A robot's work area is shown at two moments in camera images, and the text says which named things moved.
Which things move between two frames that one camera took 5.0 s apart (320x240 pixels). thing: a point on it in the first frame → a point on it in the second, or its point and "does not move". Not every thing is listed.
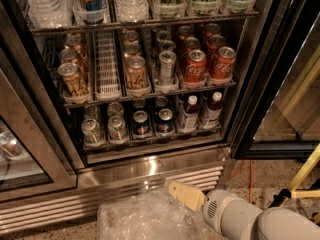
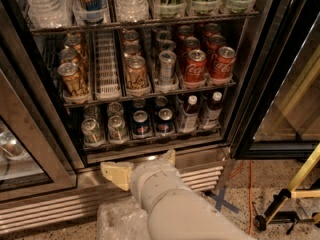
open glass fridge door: x=280 y=118 does not move
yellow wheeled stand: x=293 y=191 does not move
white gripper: x=216 y=206 → x=154 y=180
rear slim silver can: x=163 y=35 does not move
